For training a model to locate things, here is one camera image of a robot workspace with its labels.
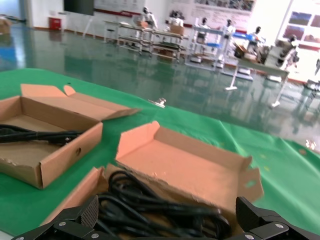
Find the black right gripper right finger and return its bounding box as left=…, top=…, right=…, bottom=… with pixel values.
left=235, top=196, right=320, bottom=240

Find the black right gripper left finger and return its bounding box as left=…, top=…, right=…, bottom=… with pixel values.
left=16, top=194, right=100, bottom=240

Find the black power cord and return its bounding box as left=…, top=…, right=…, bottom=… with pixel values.
left=95, top=194, right=219, bottom=240
left=106, top=169, right=232, bottom=237
left=0, top=124, right=85, bottom=146

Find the small brown cardboard box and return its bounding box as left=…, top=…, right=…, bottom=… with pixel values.
left=0, top=83, right=142, bottom=190

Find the large torn cardboard box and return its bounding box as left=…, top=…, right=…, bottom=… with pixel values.
left=40, top=120, right=265, bottom=240

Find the green table cloth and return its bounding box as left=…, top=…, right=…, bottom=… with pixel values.
left=0, top=67, right=320, bottom=240

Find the metal table clamp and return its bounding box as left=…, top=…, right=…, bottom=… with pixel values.
left=148, top=97, right=168, bottom=109

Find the grey white-legged table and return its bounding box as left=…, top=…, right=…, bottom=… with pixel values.
left=224, top=59, right=291, bottom=109

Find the red floor cabinet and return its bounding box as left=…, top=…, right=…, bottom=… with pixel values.
left=47, top=16, right=63, bottom=32

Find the brown carton on floor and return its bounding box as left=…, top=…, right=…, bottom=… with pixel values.
left=0, top=16, right=13, bottom=35

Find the long metal frame workbench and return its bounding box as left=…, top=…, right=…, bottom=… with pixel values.
left=116, top=21, right=189, bottom=64

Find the large black wall screen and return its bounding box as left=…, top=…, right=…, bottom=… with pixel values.
left=63, top=0, right=96, bottom=17

